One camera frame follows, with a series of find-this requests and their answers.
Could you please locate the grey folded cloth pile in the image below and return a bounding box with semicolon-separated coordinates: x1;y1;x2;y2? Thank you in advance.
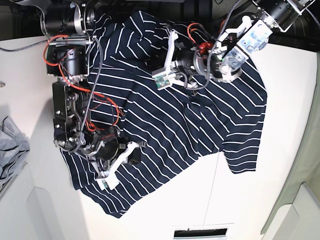
0;116;30;187

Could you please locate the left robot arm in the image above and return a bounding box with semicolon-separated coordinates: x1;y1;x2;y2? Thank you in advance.
169;0;314;83

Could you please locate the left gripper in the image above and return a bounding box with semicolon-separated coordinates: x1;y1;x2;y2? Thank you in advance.
172;52;211;79

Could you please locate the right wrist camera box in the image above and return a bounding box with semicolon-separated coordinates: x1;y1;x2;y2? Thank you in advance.
96;141;147;190

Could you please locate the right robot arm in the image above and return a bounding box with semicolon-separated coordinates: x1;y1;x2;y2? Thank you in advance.
17;0;145;171

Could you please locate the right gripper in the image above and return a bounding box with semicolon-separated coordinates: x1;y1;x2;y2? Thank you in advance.
87;137;141;170

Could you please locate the navy white striped t-shirt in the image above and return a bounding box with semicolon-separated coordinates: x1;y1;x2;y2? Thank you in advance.
62;11;267;218

